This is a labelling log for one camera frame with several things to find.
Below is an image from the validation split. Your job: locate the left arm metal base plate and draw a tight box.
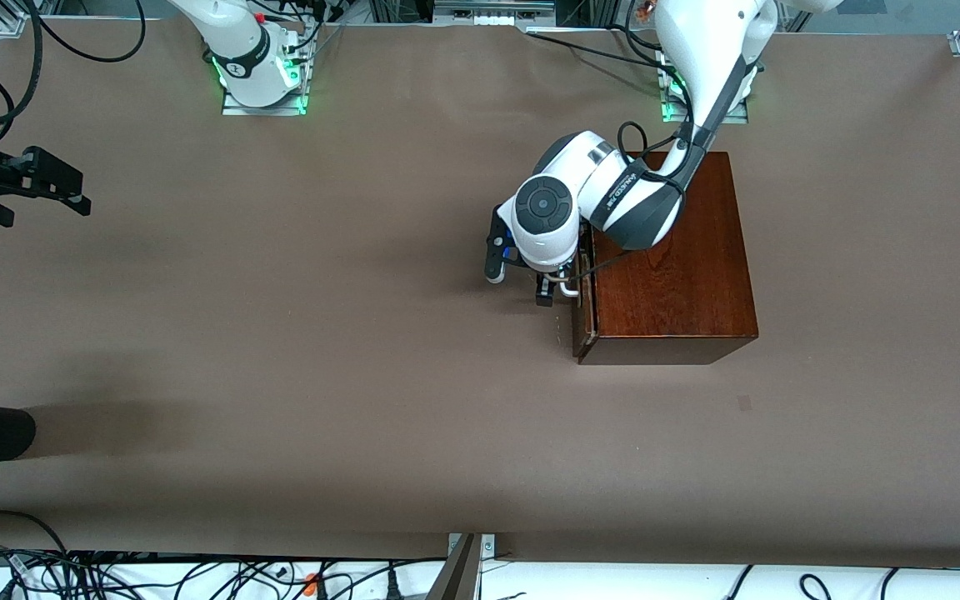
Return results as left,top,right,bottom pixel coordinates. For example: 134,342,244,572
661,50,750,124

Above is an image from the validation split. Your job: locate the black cable on table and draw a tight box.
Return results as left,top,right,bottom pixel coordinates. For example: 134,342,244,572
526,27,681,72

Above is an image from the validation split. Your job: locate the thin black looped cable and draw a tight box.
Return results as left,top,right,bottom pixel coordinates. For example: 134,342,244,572
30,0,148,63

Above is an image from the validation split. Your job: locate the brown table cover sheet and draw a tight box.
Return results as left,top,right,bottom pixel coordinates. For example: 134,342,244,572
0,18,960,569

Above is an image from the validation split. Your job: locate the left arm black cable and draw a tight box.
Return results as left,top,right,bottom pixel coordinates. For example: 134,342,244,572
572,121,698,280

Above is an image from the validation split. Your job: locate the dark diagonal bar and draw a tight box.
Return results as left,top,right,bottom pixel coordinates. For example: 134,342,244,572
426,533,481,600

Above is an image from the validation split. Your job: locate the small metal bracket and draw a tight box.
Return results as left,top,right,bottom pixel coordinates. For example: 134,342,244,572
447,533,498,563

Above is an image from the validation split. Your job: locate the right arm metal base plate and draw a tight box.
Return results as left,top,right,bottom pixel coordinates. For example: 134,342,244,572
222,33,314,117

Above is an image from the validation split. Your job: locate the grey power strip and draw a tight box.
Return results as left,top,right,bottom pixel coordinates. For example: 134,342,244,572
432,0,557,27

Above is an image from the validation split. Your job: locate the wooden drawer with white handle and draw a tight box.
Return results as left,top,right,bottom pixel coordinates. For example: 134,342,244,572
559,242,598,358

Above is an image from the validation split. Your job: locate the dark wooden drawer cabinet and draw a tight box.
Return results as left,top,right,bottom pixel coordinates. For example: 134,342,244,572
573,152,759,366

